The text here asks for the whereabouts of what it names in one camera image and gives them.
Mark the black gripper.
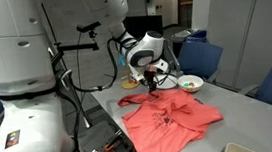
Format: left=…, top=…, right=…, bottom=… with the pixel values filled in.
left=141, top=63, right=162, bottom=93

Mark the peach printed sweatshirt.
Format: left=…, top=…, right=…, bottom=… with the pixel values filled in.
left=117, top=83, right=228, bottom=152

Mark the white plate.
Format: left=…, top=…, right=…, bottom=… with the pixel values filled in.
left=154, top=73, right=179, bottom=91

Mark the wooden mug tree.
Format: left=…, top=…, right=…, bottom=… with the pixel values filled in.
left=118, top=50, right=141, bottom=91

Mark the blue item on mug tree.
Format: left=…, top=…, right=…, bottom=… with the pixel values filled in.
left=118, top=51, right=128, bottom=67

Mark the white bowl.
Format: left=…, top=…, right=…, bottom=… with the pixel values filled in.
left=176, top=73, right=206, bottom=95

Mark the grey trash bin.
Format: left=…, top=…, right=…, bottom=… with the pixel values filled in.
left=170, top=28, right=196, bottom=59

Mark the blue recycling bin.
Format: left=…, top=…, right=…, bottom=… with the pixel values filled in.
left=185, top=28, right=209, bottom=45

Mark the grey metal cabinet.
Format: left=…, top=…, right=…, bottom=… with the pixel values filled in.
left=202, top=0, right=272, bottom=95

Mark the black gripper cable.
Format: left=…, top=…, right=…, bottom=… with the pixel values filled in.
left=67, top=36, right=128, bottom=95

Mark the orange handled clamp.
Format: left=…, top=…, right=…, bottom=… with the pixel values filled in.
left=101, top=130, right=127, bottom=152

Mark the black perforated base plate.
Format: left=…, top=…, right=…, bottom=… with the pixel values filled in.
left=76, top=117, right=137, bottom=152

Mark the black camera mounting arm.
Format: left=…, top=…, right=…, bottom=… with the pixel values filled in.
left=52, top=28, right=102, bottom=57

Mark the black base cable bundle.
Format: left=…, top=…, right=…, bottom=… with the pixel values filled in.
left=53, top=66, right=101, bottom=152

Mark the black camera on mount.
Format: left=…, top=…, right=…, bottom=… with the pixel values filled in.
left=76, top=20, right=104, bottom=34

